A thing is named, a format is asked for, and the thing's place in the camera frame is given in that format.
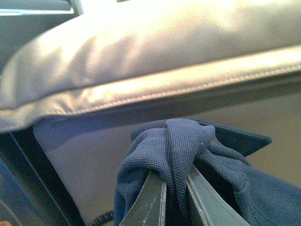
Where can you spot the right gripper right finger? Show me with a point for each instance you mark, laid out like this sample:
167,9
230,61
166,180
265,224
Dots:
207,207

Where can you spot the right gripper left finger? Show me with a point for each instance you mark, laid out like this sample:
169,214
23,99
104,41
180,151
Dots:
149,209

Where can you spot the grey front-load washing machine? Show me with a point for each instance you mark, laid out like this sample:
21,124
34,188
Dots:
31,192

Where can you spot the dark navy knit garment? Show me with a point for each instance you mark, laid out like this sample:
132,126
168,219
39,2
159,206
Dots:
171,147

